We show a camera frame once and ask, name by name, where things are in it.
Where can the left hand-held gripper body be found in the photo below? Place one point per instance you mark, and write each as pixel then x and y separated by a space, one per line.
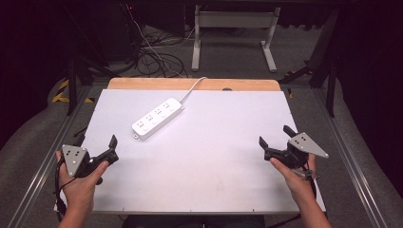
pixel 75 158

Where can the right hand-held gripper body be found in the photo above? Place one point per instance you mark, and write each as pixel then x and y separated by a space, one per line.
pixel 302 144

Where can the person's left hand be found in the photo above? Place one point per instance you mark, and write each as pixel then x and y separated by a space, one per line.
pixel 79 191

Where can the person's right hand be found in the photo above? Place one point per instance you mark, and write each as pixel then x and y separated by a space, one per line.
pixel 299 185

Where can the yellow black hazard tape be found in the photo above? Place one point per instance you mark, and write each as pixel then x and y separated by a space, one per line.
pixel 60 98

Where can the white power strip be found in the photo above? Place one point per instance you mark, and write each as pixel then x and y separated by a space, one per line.
pixel 157 118

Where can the black metal stand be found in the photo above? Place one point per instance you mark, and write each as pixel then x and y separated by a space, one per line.
pixel 331 82
pixel 72 85

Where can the white table board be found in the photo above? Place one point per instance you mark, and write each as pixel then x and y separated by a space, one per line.
pixel 202 164

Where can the wooden table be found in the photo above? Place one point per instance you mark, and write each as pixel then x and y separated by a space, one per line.
pixel 152 84

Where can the aluminium floor rail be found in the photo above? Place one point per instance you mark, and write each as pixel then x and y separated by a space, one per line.
pixel 41 171
pixel 355 171

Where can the white metal desk frame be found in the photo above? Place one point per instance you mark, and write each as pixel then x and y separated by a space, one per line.
pixel 234 19

